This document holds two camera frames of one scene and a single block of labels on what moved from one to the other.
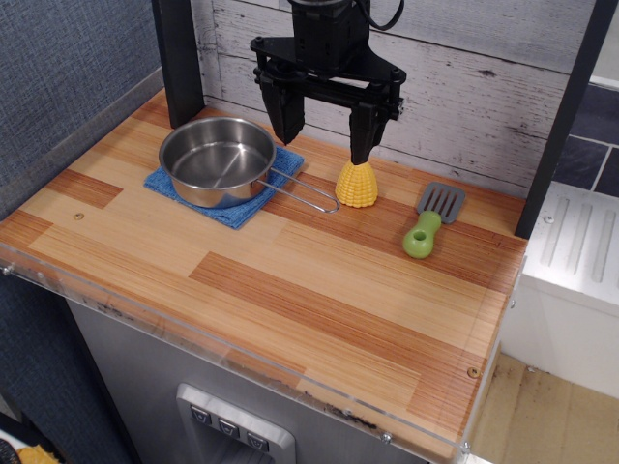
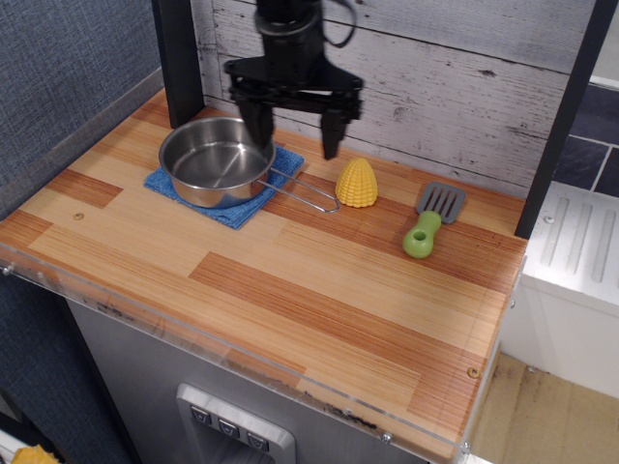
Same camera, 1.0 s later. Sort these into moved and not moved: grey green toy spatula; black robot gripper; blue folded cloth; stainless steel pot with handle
Moved: black robot gripper
Not moved: blue folded cloth; stainless steel pot with handle; grey green toy spatula
